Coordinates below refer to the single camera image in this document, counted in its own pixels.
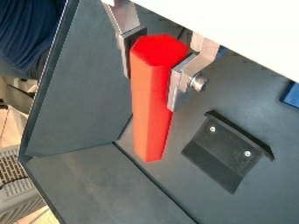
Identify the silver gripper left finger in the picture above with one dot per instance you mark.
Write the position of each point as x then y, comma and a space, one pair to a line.
125, 20

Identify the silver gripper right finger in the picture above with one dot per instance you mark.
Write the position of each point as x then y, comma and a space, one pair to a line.
186, 74

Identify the red hexagonal prism peg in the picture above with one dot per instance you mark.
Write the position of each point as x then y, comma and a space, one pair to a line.
153, 56

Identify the blue foam shape-sorting block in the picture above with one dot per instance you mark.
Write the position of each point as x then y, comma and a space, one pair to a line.
290, 96

